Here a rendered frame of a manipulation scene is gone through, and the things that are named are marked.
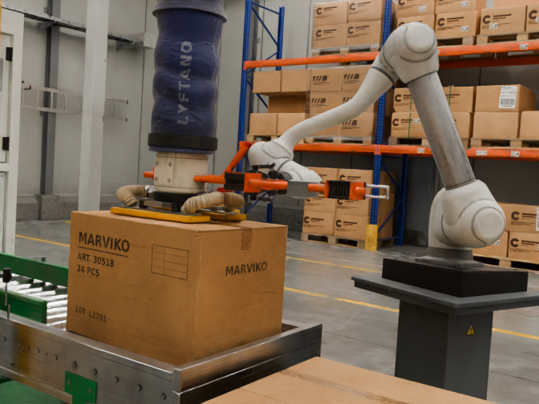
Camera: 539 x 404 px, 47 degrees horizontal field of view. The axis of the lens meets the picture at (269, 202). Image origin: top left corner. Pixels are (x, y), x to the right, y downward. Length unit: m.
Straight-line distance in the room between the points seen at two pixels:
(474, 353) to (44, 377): 1.43
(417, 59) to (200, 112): 0.70
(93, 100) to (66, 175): 7.25
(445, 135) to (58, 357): 1.38
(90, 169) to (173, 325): 3.24
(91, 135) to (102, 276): 2.99
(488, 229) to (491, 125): 7.00
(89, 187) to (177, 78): 3.04
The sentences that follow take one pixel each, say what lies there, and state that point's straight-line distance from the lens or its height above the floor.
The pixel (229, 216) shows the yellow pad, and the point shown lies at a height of 0.97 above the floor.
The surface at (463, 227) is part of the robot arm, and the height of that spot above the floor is 0.98.
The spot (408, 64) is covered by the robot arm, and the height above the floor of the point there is 1.48.
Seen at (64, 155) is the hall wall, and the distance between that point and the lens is 12.10.
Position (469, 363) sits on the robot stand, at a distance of 2.33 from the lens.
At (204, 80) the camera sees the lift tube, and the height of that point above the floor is 1.39.
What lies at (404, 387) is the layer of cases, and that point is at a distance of 1.83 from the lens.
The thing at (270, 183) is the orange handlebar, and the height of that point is 1.08.
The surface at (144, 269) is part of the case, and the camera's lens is 1.87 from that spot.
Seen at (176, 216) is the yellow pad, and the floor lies 0.97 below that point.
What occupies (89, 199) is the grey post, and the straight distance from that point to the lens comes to 4.95.
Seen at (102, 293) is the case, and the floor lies 0.70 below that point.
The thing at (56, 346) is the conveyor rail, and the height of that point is 0.56.
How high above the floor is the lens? 1.12
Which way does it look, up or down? 3 degrees down
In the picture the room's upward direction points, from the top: 3 degrees clockwise
